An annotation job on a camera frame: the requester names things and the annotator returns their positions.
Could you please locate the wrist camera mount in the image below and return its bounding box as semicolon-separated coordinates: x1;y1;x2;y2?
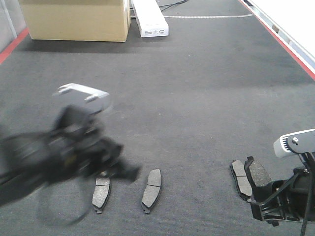
273;129;315;158
53;83;112;114

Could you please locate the grey brake pad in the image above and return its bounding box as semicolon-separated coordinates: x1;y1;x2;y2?
230;160;252;202
244;156;271;202
141;169;162;214
92;177;110;214

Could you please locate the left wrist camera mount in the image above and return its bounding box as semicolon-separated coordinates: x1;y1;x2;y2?
53;83;112;114

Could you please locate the black floor cable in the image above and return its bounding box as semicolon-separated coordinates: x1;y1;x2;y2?
158;0;191;13

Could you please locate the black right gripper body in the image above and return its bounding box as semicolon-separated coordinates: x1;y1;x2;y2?
251;167;311;226

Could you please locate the long white box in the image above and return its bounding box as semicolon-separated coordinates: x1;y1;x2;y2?
131;0;169;38

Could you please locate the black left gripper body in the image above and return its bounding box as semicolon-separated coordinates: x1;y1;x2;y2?
0;105;141;206

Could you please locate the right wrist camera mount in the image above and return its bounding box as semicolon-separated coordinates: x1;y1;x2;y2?
273;129;315;158

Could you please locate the brown cardboard box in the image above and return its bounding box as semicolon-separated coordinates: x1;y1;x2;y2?
19;0;130;42

